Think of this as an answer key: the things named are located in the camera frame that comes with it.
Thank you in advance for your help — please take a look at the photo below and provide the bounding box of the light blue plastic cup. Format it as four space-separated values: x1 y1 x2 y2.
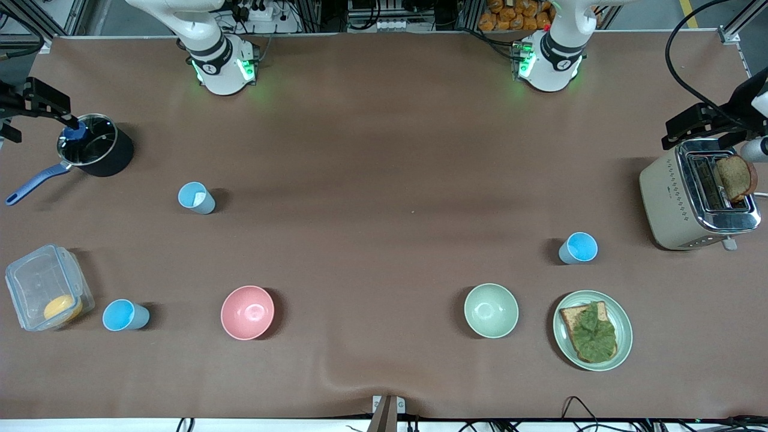
558 232 599 265
102 299 151 332
178 182 216 215

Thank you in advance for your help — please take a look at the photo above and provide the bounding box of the brown toast slice in toaster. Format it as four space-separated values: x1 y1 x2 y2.
715 154 758 203

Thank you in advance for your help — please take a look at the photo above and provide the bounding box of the glass lid with blue knob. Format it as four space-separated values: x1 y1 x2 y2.
57 114 118 167

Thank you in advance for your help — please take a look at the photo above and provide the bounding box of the beige chrome toaster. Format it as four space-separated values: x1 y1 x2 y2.
638 139 763 251

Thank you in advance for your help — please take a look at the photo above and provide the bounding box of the clear plastic lidded container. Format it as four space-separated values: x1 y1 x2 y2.
5 244 95 332

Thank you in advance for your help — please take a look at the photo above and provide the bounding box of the yellow round food piece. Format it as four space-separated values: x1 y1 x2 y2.
43 294 83 325

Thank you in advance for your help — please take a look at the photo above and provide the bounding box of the bag of orange buns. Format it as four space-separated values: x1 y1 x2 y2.
478 0 554 32

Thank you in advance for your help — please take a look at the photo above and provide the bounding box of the pale green plate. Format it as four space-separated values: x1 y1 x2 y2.
553 290 634 372

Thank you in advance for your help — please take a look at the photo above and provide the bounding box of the toast slice under lettuce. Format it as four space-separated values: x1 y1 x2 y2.
559 302 619 364

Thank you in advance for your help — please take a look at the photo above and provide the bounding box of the green lettuce leaf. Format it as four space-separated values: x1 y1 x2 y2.
569 302 618 363

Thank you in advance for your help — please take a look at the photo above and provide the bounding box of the white power strip with plugs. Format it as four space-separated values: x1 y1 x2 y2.
240 0 284 22

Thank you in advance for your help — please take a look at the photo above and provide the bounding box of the pale green bowl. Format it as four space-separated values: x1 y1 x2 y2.
463 283 520 339

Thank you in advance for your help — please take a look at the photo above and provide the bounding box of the pink bowl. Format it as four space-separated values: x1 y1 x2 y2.
220 285 275 341

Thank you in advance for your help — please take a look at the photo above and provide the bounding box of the long white power strip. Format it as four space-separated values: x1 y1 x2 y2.
354 18 416 32

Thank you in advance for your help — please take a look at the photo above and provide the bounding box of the brown table mat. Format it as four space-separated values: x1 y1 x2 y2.
0 31 768 421

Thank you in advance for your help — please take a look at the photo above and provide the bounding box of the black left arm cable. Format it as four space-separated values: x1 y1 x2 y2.
664 0 754 124

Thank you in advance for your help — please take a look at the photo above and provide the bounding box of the aluminium frame profile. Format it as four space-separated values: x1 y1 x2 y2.
719 0 768 46

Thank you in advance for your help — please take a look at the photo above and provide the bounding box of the black pot with blue handle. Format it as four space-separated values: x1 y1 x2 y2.
5 113 135 206

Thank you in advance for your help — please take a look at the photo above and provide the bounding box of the black looped floor cable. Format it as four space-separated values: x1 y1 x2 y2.
560 395 602 432

